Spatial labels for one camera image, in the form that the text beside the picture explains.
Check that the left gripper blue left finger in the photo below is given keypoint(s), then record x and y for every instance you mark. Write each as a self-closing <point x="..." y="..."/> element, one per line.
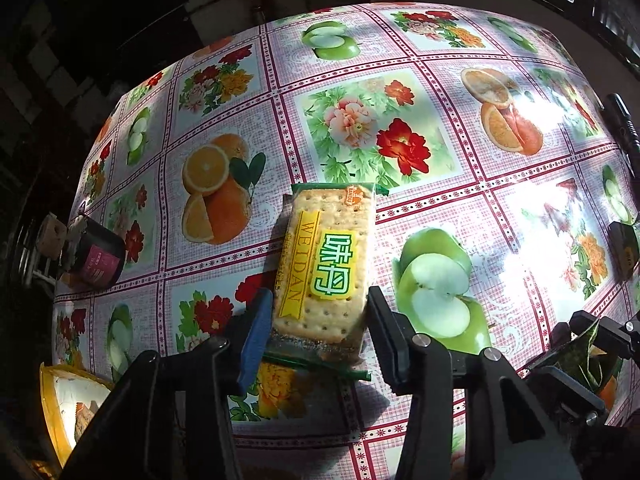
<point x="251" y="337"/>

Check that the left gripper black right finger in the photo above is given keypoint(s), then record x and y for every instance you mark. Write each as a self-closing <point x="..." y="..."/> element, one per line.
<point x="390" y="333"/>

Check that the orange cracker pack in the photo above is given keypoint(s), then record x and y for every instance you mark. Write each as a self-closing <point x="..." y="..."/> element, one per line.
<point x="83" y="416"/>

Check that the floral fruit vinyl tablecloth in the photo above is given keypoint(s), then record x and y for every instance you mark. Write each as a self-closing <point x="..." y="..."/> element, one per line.
<point x="455" y="158"/>

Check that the dark jar with pink label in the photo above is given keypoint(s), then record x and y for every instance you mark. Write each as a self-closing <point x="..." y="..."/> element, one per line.
<point x="92" y="253"/>

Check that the dark green small packet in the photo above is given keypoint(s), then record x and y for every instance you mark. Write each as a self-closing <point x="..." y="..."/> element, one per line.
<point x="625" y="249"/>

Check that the yellow-rimmed shallow tray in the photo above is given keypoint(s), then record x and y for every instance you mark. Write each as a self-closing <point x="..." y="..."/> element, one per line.
<point x="61" y="387"/>

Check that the small tan cup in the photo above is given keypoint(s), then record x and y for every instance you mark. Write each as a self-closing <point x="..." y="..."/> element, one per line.
<point x="51" y="237"/>

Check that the black flashlight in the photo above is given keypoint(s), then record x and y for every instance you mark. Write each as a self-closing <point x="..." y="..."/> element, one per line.
<point x="621" y="126"/>

